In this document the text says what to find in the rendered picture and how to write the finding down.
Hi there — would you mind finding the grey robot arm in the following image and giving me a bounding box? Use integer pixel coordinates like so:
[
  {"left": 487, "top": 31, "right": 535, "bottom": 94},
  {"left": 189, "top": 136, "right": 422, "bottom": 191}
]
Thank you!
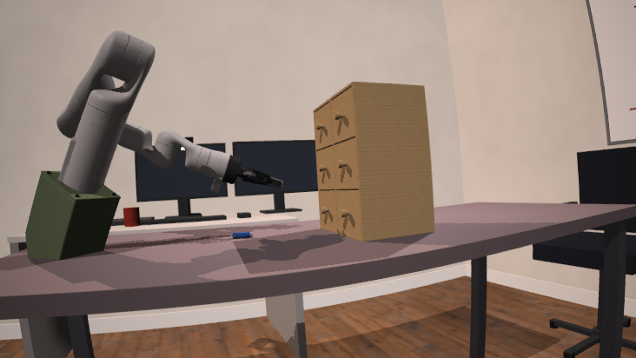
[{"left": 56, "top": 30, "right": 230, "bottom": 194}]

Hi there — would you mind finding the blue aa battery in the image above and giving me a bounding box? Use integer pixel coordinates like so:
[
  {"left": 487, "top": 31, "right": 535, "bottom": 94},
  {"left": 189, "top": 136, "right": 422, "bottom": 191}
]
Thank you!
[{"left": 233, "top": 232, "right": 252, "bottom": 239}]

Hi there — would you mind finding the small brown chest of drawers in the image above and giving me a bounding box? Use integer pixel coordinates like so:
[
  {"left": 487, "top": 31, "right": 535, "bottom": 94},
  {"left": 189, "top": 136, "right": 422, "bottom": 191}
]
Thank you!
[{"left": 314, "top": 82, "right": 434, "bottom": 242}]

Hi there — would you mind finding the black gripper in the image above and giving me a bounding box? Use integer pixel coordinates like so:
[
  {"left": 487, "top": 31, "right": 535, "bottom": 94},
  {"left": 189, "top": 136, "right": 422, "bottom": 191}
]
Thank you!
[{"left": 222, "top": 155, "right": 283, "bottom": 189}]

